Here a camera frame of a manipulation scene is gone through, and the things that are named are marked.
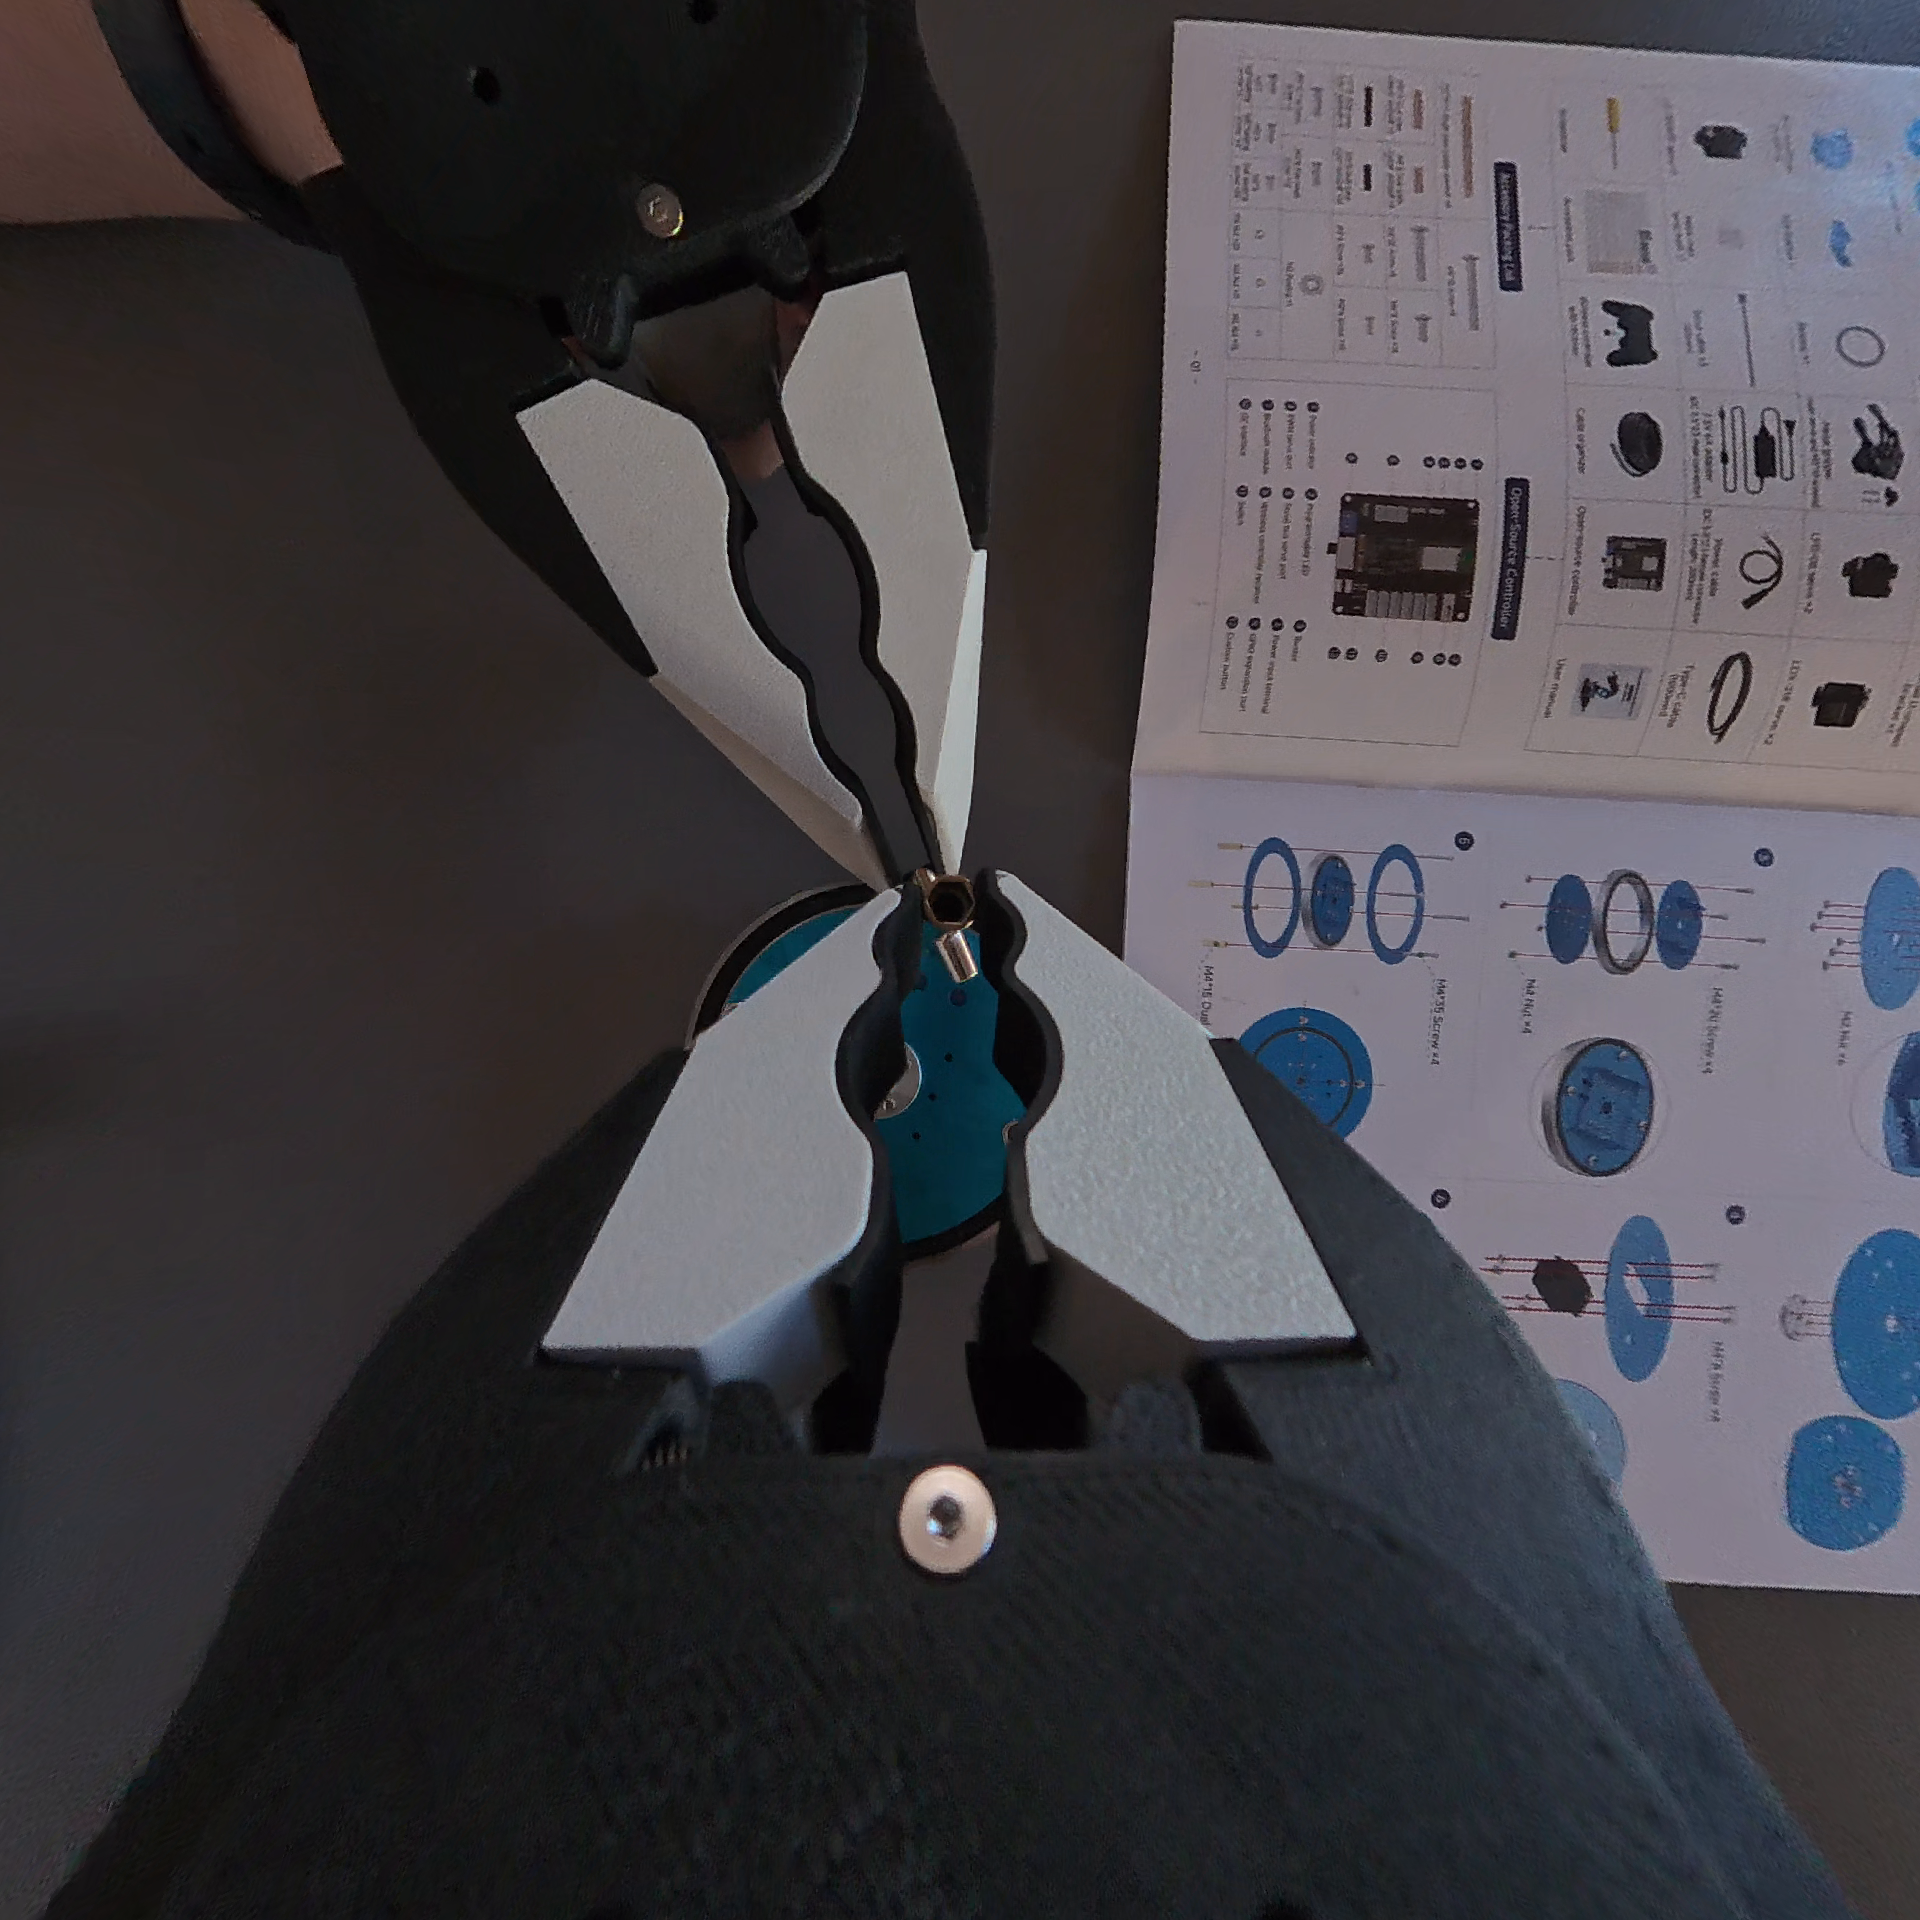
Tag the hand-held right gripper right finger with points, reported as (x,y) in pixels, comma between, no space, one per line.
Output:
(1170,1201)

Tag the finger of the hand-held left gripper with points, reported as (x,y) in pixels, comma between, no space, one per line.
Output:
(901,451)
(660,540)

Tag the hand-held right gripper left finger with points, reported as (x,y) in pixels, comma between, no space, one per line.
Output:
(721,1201)

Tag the blue round base plate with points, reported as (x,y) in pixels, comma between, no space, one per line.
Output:
(944,1124)

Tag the small metal socket wrench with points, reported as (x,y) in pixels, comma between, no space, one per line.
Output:
(960,954)

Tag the dark grey desk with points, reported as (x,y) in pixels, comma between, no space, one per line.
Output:
(300,900)

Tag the person's left hand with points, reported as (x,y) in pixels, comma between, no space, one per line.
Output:
(255,75)

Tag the white instruction booklet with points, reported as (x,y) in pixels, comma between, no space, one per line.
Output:
(1500,1050)

